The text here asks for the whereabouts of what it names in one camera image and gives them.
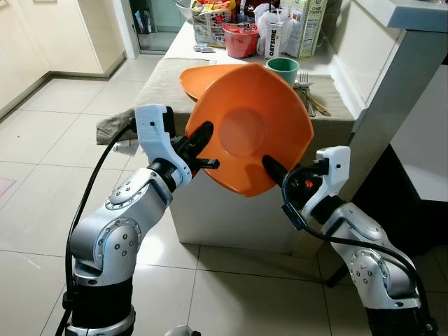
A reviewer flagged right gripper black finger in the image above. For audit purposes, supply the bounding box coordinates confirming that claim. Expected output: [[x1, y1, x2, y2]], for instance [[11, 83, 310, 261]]
[[261, 154, 298, 187]]

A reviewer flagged orange plastic plate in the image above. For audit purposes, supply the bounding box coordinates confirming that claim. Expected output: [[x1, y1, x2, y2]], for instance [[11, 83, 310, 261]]
[[179, 64, 242, 103], [185, 63, 314, 198]]

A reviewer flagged white kitchen island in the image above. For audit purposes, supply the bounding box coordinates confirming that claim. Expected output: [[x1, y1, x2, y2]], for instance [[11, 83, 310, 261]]
[[136, 0, 448, 257]]

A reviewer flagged silver fork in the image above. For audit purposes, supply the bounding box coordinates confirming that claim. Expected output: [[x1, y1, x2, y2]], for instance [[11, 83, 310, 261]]
[[301, 73, 334, 118], [295, 71, 317, 118]]

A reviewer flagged green cup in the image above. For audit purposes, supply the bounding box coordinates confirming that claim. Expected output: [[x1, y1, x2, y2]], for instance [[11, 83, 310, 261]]
[[266, 57, 301, 87]]

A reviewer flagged red plastic container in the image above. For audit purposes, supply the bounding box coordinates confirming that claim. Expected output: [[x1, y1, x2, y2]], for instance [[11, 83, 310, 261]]
[[223, 22, 260, 60]]

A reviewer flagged colourful snack bag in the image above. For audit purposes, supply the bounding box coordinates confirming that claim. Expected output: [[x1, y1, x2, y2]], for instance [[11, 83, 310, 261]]
[[190, 0, 237, 48]]

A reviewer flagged white Oatside carton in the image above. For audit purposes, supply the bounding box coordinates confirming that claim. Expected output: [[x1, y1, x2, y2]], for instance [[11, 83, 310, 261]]
[[262, 20, 285, 60]]

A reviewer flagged glass door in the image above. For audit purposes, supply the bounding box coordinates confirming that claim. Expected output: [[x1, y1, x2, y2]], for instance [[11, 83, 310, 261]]
[[129, 0, 190, 54]]

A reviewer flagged dark jar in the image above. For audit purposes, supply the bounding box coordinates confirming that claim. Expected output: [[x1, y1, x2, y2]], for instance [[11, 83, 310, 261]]
[[238, 0, 262, 23]]

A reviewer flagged white plastic bag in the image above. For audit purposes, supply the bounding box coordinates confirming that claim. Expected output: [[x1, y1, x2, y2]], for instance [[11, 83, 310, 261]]
[[255, 3, 296, 57]]

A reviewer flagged green and white food box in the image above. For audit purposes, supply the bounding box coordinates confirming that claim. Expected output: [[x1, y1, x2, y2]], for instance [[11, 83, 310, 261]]
[[281, 0, 328, 59]]

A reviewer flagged beige cabinet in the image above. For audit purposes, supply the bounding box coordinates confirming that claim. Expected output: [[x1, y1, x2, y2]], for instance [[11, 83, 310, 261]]
[[0, 0, 127, 118]]

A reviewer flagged grey robot leg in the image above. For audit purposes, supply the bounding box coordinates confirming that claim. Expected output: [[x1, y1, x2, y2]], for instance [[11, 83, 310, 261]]
[[164, 324, 204, 336]]

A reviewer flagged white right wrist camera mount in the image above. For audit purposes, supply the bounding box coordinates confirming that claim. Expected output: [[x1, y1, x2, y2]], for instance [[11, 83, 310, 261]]
[[301, 146, 351, 218]]

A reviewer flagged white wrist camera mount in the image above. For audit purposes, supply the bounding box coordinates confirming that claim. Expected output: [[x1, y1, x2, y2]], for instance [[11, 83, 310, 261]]
[[133, 104, 192, 187], [301, 146, 351, 218]]

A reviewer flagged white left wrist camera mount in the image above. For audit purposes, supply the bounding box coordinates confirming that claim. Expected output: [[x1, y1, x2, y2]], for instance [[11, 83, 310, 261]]
[[133, 104, 192, 187]]

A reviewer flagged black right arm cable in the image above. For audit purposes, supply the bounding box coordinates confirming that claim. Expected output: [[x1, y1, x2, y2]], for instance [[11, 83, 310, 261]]
[[281, 183, 429, 331]]

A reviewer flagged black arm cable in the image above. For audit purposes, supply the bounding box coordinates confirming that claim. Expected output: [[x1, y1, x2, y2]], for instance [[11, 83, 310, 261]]
[[281, 183, 429, 331], [55, 122, 138, 336]]

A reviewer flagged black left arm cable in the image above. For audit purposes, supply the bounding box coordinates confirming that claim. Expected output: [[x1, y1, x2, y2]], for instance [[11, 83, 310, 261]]
[[55, 122, 138, 336]]

